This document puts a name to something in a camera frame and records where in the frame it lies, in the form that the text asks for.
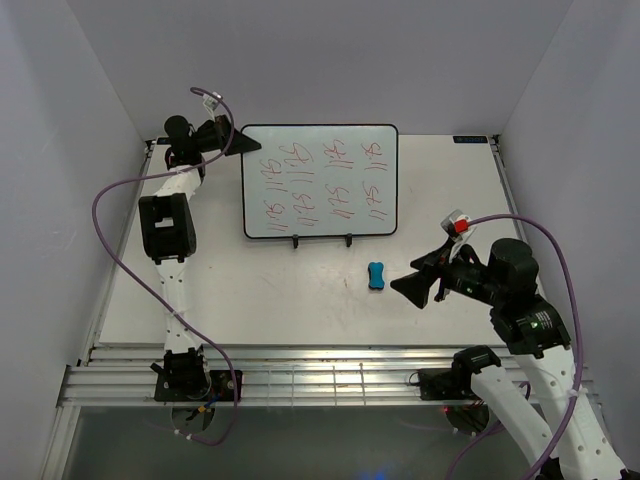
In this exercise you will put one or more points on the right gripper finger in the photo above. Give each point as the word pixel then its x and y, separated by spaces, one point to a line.
pixel 437 259
pixel 415 287

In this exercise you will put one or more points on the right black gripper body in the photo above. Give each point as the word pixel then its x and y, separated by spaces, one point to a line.
pixel 465 277

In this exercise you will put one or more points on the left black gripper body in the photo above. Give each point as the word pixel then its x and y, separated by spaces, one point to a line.
pixel 205 142

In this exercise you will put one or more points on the blue whiteboard eraser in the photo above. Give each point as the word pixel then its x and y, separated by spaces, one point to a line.
pixel 376 280

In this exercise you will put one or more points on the white whiteboard black frame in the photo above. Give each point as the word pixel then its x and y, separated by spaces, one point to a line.
pixel 312 181

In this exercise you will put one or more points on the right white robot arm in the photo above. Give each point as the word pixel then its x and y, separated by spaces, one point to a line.
pixel 562 437

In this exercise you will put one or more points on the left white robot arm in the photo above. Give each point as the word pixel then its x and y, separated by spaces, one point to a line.
pixel 168 231

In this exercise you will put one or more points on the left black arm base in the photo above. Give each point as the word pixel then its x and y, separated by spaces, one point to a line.
pixel 186 377

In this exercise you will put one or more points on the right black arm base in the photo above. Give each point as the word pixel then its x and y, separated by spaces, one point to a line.
pixel 441 384

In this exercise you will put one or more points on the right blue corner label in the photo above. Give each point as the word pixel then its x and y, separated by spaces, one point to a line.
pixel 470 139

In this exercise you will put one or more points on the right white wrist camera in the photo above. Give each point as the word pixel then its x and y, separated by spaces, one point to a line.
pixel 458 230

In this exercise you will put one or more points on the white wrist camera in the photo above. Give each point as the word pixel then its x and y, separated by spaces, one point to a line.
pixel 458 230
pixel 210 102

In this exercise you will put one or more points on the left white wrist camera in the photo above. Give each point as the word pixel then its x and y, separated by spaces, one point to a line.
pixel 210 102

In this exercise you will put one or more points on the black wire whiteboard stand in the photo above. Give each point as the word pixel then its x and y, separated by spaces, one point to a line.
pixel 346 240

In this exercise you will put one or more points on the aluminium rail frame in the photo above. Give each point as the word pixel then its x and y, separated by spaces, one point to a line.
pixel 302 324

